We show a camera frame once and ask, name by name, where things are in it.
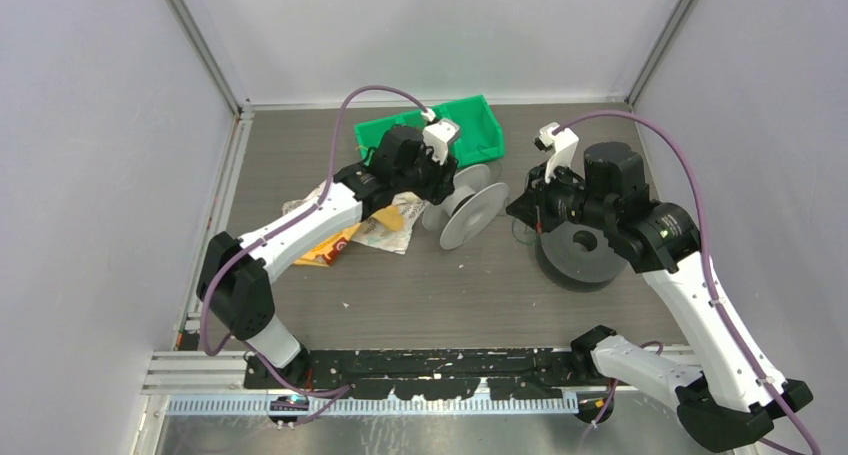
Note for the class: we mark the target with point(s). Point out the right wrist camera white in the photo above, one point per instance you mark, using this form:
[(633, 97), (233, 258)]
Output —
[(560, 143)]

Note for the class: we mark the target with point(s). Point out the white plastic cable spool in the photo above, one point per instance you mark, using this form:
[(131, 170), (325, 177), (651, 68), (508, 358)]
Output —
[(464, 214)]

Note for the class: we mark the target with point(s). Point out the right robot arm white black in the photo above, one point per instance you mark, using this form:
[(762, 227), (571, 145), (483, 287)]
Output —
[(734, 395)]

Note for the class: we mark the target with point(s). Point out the green three-compartment bin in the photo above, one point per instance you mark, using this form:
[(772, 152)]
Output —
[(481, 136)]

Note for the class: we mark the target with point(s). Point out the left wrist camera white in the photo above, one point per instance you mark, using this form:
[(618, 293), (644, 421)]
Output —
[(439, 134)]

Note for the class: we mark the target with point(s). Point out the floral patterned cloth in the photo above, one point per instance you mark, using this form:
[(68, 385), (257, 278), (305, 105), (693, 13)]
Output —
[(375, 235)]

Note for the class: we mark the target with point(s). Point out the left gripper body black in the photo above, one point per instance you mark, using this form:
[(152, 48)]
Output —
[(426, 179)]

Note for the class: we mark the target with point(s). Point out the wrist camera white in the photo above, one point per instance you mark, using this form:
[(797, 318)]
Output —
[(439, 134), (560, 143)]

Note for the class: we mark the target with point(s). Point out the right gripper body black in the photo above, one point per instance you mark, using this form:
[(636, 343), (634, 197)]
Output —
[(564, 199)]

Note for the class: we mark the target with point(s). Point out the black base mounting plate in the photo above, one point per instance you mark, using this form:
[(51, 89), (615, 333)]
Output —
[(443, 374)]

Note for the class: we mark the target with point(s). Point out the yellow snack bag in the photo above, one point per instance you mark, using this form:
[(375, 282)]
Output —
[(326, 253)]

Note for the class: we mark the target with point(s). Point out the white slotted cable duct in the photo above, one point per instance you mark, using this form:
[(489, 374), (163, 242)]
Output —
[(299, 405)]

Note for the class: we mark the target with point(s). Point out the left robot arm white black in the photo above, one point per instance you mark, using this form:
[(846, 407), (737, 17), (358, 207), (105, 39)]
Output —
[(237, 273)]

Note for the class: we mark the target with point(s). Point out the dark grey cable spool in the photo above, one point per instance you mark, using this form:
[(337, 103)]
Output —
[(578, 258)]

